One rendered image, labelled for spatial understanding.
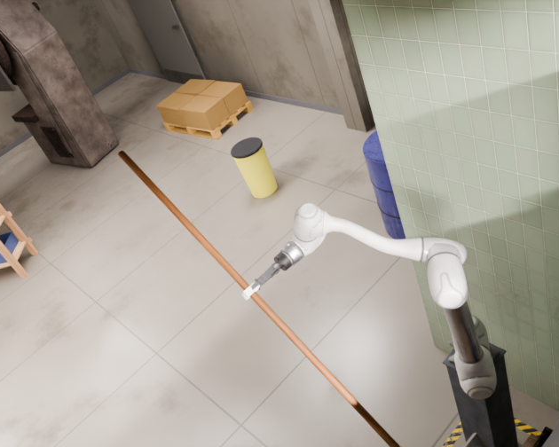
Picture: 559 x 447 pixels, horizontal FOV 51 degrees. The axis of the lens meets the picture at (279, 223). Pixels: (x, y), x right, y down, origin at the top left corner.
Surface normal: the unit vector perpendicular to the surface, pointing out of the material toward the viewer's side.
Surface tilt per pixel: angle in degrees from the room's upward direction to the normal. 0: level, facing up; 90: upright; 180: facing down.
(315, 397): 0
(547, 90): 90
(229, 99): 90
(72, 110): 92
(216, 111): 90
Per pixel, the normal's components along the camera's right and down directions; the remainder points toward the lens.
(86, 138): 0.81, 0.15
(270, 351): -0.32, -0.74
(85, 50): 0.66, 0.28
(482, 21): -0.70, 0.61
